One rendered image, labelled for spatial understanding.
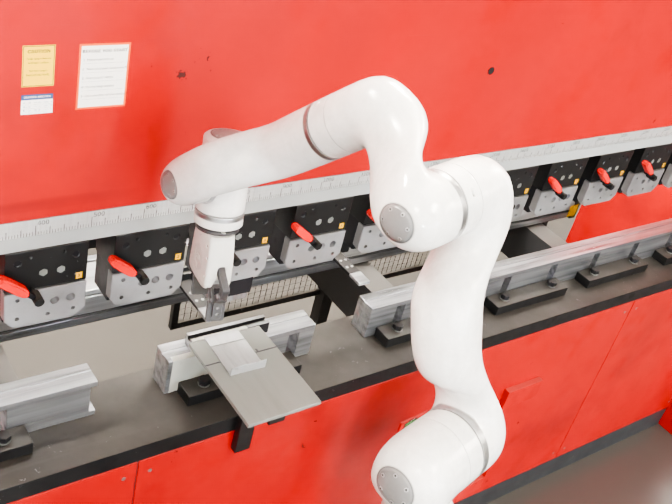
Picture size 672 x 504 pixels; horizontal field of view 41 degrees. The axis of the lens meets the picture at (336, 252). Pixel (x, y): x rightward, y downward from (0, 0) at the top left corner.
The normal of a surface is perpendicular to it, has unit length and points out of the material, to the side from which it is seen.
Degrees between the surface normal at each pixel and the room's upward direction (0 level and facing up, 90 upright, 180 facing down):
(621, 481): 0
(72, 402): 90
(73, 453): 0
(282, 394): 0
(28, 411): 90
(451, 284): 39
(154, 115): 90
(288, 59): 90
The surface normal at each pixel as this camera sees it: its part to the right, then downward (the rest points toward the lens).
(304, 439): 0.55, 0.56
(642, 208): -0.80, 0.17
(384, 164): -0.74, -0.44
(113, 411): 0.22, -0.81
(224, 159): -0.07, 0.00
